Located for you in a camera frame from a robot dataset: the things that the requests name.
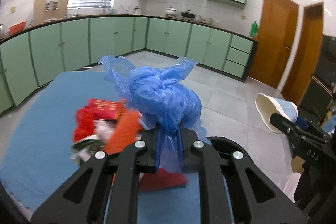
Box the black trash bin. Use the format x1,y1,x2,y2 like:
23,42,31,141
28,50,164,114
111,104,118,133
207,136,253,161

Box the red plastic bag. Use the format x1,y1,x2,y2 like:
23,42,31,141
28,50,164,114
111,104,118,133
72,106,104,143

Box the black wok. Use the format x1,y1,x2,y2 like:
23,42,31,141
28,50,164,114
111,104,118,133
181,10,195,20

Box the long orange foam net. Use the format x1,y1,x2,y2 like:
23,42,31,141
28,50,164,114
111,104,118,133
104,110,143,155

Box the green bottle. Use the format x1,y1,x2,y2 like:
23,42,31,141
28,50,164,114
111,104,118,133
249,20,259,39

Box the dark red scouring pad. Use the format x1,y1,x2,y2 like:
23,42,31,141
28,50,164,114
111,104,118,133
139,168,188,192

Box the red paper cup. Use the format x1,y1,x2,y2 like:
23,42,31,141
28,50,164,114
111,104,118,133
88,98,126,121

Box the blue white paper cup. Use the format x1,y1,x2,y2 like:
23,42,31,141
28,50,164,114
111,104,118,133
255,93,298,134

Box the white tissue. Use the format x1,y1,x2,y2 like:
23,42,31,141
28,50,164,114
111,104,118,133
93,119,116,143

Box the black glass cabinet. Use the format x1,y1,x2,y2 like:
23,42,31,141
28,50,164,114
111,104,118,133
298,35,335,124

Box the white cooking pot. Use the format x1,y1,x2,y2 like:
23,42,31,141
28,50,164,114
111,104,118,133
165,6,177,17

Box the green lower kitchen cabinets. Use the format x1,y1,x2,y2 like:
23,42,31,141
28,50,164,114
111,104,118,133
1,15,257,111

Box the brown wooden door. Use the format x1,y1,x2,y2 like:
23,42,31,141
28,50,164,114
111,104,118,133
249,0,299,88
281,2,324,105

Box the chrome kitchen faucet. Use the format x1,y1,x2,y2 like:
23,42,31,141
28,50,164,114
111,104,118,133
99,0,108,14

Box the cardboard box with label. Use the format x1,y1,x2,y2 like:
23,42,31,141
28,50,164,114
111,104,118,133
33,0,68,26

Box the blue plastic bag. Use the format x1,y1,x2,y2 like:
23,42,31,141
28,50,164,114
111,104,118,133
99,56,206,173

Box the orange plastic basin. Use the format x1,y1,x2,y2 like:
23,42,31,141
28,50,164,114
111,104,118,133
9,21,26,35

